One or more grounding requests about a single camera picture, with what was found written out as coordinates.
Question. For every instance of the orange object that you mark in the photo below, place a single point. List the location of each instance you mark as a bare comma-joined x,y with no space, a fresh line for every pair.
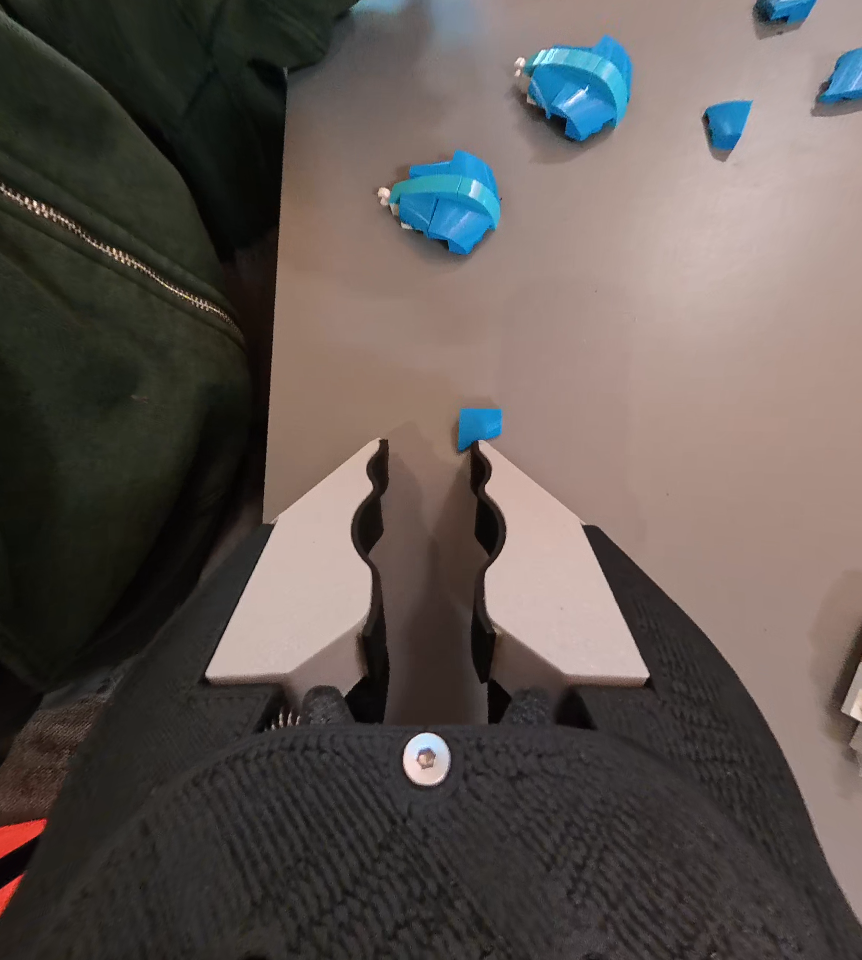
3,855

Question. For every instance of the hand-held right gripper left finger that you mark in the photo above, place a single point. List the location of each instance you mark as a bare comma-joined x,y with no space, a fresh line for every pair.
311,585

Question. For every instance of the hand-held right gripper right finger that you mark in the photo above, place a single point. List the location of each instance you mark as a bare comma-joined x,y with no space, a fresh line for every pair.
551,592

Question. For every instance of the person's grey trousers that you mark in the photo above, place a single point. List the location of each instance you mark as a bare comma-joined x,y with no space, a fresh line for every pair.
33,750

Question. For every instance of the wide blue lego slope piece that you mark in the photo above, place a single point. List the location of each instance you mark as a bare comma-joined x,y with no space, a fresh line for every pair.
859,71

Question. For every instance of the small blue lego slope piece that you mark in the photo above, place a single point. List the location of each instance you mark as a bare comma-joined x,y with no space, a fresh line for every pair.
727,124
784,7

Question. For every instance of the blue lego dome assembly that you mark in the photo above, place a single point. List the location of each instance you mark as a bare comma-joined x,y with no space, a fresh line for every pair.
449,202
581,86

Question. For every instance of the dark green zip jacket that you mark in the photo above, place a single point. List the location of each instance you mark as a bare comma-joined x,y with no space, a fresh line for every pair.
63,412

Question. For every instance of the small blue lego wedge piece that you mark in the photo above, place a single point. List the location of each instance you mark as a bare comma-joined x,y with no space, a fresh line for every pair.
479,426

